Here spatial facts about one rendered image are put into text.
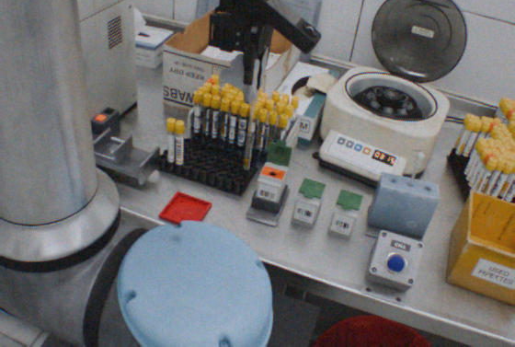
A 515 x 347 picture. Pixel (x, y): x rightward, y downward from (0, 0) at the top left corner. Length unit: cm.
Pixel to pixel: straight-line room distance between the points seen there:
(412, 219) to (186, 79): 55
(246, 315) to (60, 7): 24
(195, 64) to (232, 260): 69
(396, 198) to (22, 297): 59
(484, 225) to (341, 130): 32
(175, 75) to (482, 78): 75
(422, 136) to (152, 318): 70
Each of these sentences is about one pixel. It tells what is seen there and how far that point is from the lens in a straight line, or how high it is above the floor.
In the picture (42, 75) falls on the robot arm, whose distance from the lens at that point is 30.
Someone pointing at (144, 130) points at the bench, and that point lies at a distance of 102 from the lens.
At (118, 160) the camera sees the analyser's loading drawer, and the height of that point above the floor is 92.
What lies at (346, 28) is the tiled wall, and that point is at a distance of 125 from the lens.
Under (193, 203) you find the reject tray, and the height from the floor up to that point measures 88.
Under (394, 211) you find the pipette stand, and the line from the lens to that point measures 83.
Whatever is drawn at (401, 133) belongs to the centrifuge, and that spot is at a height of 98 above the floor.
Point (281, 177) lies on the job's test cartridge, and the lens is 80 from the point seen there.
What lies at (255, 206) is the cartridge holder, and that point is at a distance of 82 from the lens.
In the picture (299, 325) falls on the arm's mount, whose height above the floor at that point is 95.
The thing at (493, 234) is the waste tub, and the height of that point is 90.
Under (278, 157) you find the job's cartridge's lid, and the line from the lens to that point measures 82.
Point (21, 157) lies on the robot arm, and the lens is 33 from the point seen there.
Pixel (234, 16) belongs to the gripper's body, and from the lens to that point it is 73.
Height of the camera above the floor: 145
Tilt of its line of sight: 37 degrees down
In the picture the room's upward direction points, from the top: 7 degrees clockwise
